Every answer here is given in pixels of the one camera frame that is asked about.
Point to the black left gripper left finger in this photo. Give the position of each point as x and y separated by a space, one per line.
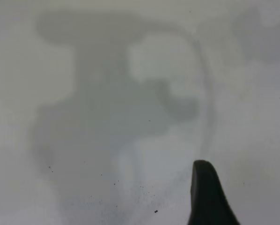
208 199

